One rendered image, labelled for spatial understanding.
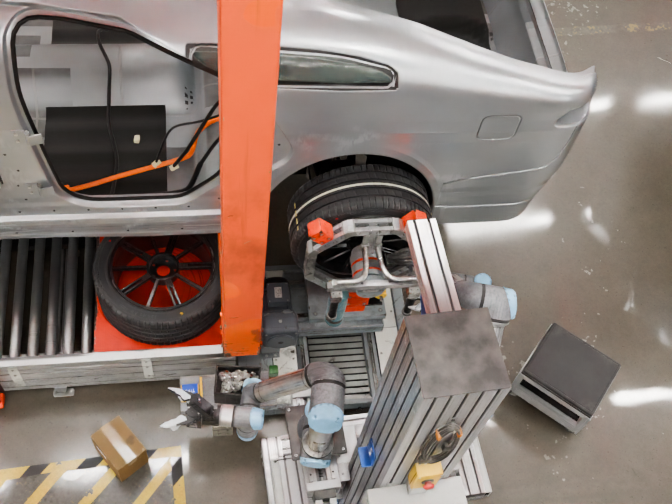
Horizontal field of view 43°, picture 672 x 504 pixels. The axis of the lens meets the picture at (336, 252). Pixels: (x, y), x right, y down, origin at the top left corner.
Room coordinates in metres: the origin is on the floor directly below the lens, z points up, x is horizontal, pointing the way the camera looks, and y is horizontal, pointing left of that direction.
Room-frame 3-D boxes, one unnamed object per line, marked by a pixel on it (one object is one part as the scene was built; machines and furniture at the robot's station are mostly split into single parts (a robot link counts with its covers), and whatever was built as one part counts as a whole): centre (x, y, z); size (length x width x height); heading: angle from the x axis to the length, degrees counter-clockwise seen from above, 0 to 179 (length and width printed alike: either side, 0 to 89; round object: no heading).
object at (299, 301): (2.21, -0.03, 0.13); 0.50 x 0.36 x 0.10; 106
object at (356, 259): (2.00, -0.15, 0.85); 0.21 x 0.14 x 0.14; 16
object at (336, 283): (1.92, -0.07, 1.03); 0.19 x 0.18 x 0.11; 16
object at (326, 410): (1.10, -0.07, 1.19); 0.15 x 0.12 x 0.55; 5
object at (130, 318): (2.02, 0.81, 0.39); 0.66 x 0.66 x 0.24
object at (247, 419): (1.08, 0.19, 1.21); 0.11 x 0.08 x 0.09; 95
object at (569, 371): (2.00, -1.27, 0.17); 0.43 x 0.36 x 0.34; 64
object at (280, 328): (2.02, 0.24, 0.26); 0.42 x 0.18 x 0.35; 16
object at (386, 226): (2.07, -0.13, 0.85); 0.54 x 0.07 x 0.54; 106
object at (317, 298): (2.23, -0.09, 0.32); 0.40 x 0.30 x 0.28; 106
